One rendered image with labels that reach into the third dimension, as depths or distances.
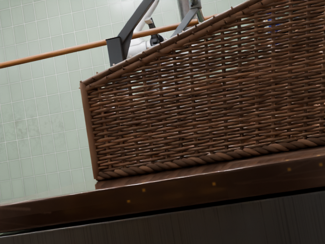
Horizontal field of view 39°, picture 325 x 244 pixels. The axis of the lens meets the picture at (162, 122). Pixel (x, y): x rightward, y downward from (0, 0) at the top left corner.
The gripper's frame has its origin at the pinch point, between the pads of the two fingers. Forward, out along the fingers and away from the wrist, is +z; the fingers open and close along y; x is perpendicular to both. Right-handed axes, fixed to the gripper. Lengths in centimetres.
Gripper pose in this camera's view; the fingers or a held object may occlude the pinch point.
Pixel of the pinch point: (149, 33)
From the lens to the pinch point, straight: 226.0
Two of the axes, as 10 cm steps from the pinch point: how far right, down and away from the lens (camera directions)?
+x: -9.7, 1.7, 1.8
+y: 1.6, 9.8, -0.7
